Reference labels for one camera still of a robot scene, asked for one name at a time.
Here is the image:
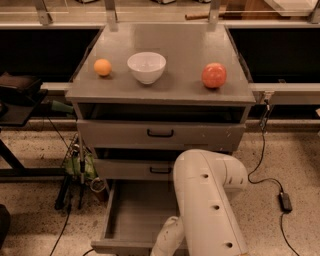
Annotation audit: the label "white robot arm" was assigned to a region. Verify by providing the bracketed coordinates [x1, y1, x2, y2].
[150, 149, 249, 256]

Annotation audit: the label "small orange fruit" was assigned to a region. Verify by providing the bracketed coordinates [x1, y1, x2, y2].
[94, 59, 112, 76]

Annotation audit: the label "wooden stick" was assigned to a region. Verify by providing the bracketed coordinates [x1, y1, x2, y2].
[184, 12, 226, 20]

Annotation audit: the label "grey middle drawer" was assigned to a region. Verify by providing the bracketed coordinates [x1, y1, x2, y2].
[94, 149, 182, 181]

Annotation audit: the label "small round cup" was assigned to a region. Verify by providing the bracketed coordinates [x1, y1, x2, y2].
[90, 177, 108, 202]

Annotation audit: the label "black tripod legs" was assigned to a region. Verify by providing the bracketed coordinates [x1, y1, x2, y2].
[54, 132, 85, 210]

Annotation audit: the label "grey bottom drawer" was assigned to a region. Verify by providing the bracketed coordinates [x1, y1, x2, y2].
[91, 180, 179, 256]

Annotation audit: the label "black side table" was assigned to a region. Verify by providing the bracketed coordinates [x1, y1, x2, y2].
[0, 89, 66, 178]

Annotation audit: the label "green bag with tools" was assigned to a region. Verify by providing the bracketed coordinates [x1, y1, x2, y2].
[64, 151, 98, 181]

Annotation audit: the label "grey wooden drawer cabinet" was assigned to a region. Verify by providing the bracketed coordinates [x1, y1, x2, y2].
[65, 22, 257, 198]

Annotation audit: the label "black power adapter with cable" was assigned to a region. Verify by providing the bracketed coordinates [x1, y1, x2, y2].
[248, 99, 300, 256]

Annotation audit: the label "white ceramic bowl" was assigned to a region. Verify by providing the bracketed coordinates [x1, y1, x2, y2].
[127, 52, 167, 84]

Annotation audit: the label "grey top drawer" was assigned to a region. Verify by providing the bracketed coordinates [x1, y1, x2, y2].
[77, 103, 245, 152]

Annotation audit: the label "grey drawer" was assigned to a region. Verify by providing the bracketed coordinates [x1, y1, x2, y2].
[94, 149, 182, 181]
[91, 180, 179, 256]
[77, 103, 245, 152]

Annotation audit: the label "black floor cable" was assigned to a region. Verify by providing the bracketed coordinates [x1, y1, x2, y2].
[48, 199, 96, 256]

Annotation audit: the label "red apple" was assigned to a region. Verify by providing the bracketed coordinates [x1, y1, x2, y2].
[201, 63, 227, 88]

